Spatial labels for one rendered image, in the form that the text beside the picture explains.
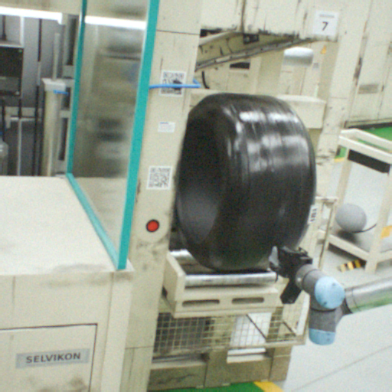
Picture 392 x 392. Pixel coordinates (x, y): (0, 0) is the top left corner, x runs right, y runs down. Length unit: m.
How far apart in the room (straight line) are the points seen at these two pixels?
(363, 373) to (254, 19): 2.02
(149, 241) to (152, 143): 0.32
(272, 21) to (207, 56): 0.26
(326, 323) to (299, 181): 0.43
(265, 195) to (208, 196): 0.55
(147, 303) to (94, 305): 0.88
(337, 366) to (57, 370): 2.42
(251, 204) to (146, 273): 0.44
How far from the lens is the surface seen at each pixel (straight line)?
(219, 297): 2.34
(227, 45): 2.60
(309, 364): 3.77
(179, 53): 2.11
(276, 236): 2.20
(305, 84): 6.84
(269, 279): 2.42
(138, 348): 2.46
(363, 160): 4.91
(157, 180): 2.20
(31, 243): 1.57
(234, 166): 2.12
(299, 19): 2.55
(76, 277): 1.47
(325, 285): 1.96
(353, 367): 3.85
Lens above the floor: 1.93
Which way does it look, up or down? 20 degrees down
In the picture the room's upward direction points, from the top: 9 degrees clockwise
